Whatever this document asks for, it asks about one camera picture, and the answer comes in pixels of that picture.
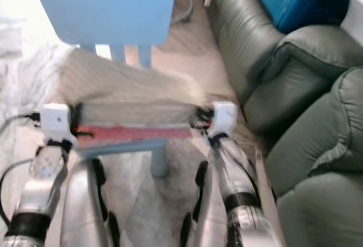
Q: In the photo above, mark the pink and grey pillow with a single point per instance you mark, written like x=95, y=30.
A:
x=130, y=96

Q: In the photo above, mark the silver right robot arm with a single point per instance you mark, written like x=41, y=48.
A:
x=238, y=184

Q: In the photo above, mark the dark green leather sofa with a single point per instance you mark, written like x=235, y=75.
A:
x=306, y=99

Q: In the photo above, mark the silver left robot leg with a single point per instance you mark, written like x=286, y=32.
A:
x=85, y=207

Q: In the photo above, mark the light blue kids chair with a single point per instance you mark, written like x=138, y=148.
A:
x=102, y=8

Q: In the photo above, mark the blue hard suitcase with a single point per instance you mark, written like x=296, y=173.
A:
x=295, y=0

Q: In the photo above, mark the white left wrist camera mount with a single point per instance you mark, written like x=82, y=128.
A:
x=55, y=122

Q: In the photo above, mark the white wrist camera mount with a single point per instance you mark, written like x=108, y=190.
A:
x=55, y=122
x=224, y=116

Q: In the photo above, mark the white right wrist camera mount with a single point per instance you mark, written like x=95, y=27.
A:
x=224, y=116

